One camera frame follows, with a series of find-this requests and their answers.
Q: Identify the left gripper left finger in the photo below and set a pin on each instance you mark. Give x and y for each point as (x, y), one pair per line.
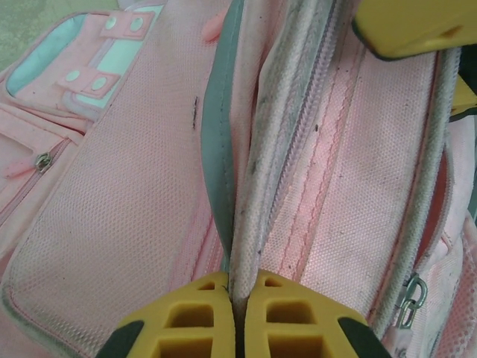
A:
(186, 324)

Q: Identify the pink student backpack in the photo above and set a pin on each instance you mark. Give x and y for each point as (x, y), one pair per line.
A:
(149, 186)

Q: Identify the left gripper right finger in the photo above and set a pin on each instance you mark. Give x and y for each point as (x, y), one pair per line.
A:
(305, 324)

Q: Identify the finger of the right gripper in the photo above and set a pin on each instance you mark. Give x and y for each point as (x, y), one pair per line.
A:
(417, 26)
(464, 98)

